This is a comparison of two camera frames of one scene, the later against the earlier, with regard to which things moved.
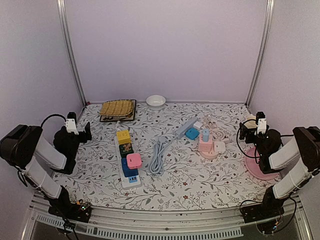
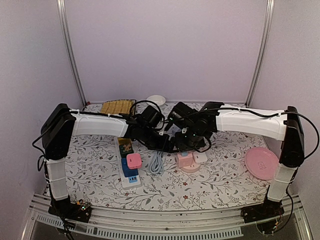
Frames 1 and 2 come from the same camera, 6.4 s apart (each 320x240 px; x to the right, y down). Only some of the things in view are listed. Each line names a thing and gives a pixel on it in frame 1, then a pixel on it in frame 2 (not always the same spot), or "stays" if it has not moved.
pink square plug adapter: (134, 160) stays
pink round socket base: (211, 154) -> (192, 168)
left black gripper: (84, 137) -> (163, 146)
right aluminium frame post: (270, 9) stays
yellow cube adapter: (123, 137) stays
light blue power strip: (157, 165) stays
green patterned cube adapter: (125, 149) stays
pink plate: (252, 159) stays
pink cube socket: (205, 146) -> (184, 161)
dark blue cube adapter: (127, 171) stays
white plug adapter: (219, 147) -> (199, 157)
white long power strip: (126, 183) stays
